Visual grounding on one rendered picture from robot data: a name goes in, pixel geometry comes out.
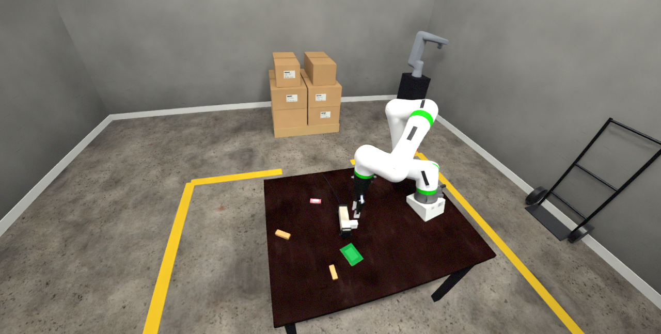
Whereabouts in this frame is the tan rectangular block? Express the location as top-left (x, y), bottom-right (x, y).
top-left (275, 230), bottom-right (290, 239)

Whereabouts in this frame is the small yellow block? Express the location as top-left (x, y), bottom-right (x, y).
top-left (329, 265), bottom-right (338, 280)

